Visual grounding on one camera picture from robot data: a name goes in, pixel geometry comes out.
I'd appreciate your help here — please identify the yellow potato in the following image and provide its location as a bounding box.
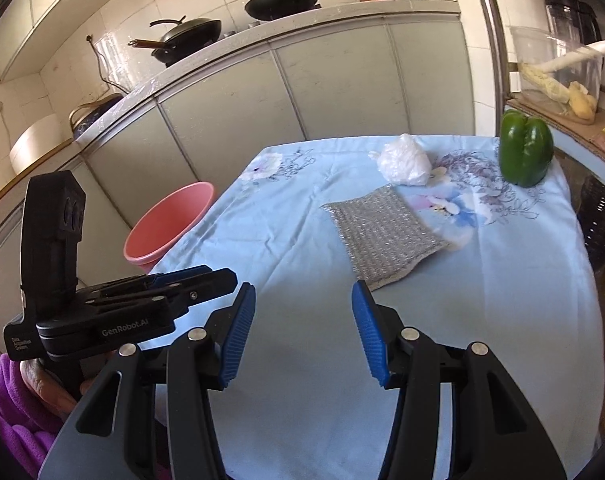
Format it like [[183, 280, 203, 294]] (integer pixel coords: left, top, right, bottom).
[[567, 81, 598, 121]]

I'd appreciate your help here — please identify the white radish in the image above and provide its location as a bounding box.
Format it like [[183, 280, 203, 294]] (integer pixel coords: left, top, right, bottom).
[[537, 39, 605, 73]]

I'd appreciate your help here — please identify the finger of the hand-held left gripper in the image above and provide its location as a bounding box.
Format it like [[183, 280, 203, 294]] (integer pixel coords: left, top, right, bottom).
[[147, 266, 214, 286], [85, 268, 239, 311]]

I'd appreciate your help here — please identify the corn cob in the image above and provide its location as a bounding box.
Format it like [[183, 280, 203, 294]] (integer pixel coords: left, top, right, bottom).
[[518, 62, 570, 106]]

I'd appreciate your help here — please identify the grey kitchen counter cabinet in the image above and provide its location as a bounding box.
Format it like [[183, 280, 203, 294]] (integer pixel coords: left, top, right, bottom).
[[0, 0, 475, 356]]

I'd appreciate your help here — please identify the white plastic bag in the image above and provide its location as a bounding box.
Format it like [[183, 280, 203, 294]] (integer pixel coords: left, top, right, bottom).
[[368, 133, 433, 187]]

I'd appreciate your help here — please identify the black blender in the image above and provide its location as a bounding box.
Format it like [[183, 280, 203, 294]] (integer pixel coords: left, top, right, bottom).
[[541, 0, 603, 46]]

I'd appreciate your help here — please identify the silver mesh scouring cloth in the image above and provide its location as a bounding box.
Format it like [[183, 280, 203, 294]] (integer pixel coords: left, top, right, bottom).
[[321, 185, 453, 292]]

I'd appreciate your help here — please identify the flat cardboard sheet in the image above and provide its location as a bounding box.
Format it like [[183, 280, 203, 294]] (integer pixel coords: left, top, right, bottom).
[[505, 95, 605, 173]]

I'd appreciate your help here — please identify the transparent splash guard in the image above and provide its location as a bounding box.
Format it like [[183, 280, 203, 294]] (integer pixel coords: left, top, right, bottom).
[[93, 34, 136, 93]]

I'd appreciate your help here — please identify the clear plastic container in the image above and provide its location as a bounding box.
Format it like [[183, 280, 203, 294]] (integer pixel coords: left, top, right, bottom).
[[507, 25, 605, 121]]

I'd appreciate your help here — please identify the black lidded wok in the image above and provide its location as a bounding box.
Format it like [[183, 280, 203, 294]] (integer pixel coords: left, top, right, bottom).
[[128, 30, 222, 67]]

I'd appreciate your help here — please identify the wall cabinet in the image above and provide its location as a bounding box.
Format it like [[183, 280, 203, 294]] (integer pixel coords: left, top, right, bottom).
[[0, 0, 150, 83]]

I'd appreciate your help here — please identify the dark pot with bamboo handle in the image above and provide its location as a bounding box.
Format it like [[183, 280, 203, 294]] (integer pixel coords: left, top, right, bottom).
[[70, 93, 126, 140]]

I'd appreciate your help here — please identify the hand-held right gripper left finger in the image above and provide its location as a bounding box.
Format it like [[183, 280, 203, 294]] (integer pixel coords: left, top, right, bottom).
[[57, 282, 257, 480]]

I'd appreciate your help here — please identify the white round container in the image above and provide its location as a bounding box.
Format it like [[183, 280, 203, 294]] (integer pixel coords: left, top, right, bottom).
[[10, 114, 76, 177]]

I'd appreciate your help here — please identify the black plastic crate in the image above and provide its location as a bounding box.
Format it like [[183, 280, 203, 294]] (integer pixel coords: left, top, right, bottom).
[[577, 175, 605, 268]]

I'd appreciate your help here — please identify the green bell pepper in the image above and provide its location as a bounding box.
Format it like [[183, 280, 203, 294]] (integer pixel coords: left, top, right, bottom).
[[498, 110, 554, 188]]

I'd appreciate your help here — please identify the dark wok lid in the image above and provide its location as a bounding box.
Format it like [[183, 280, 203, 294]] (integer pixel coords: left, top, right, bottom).
[[150, 17, 222, 43]]

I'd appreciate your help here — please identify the pink plastic bucket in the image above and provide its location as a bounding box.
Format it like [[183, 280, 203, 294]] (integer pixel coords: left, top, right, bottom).
[[124, 182, 217, 276]]

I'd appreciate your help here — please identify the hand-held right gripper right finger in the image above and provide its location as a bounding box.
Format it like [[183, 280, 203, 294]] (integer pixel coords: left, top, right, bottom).
[[351, 280, 568, 480]]

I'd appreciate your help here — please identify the blue floral tablecloth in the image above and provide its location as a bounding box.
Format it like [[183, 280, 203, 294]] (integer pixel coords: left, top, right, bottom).
[[147, 135, 605, 480]]

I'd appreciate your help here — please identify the gas stove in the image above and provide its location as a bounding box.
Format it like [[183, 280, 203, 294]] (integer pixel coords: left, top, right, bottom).
[[222, 19, 263, 40]]

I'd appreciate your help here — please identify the person's left hand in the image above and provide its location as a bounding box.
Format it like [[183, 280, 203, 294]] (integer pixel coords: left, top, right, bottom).
[[21, 359, 96, 422]]

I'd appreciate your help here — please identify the person's left forearm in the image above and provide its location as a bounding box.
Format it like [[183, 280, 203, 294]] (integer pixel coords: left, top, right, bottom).
[[0, 352, 88, 480]]

